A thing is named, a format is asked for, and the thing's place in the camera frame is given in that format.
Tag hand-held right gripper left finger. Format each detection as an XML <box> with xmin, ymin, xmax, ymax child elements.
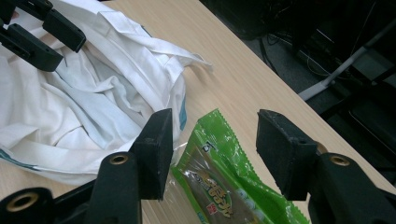
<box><xmin>129</xmin><ymin>107</ymin><xmax>174</xmax><ymax>200</ymax></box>

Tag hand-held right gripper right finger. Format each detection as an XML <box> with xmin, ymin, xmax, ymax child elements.
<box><xmin>255</xmin><ymin>108</ymin><xmax>318</xmax><ymax>201</ymax></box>

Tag green snack packet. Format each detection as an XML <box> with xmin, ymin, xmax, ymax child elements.
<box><xmin>169</xmin><ymin>107</ymin><xmax>311</xmax><ymax>224</ymax></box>

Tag white cloth tote bag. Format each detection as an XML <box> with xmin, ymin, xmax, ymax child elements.
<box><xmin>0</xmin><ymin>0</ymin><xmax>214</xmax><ymax>188</ymax></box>

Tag black folding chair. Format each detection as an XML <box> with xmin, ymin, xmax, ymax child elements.
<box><xmin>320</xmin><ymin>77</ymin><xmax>396</xmax><ymax>178</ymax></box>

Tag black floor cables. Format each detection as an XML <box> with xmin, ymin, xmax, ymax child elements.
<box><xmin>260</xmin><ymin>31</ymin><xmax>283</xmax><ymax>74</ymax></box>

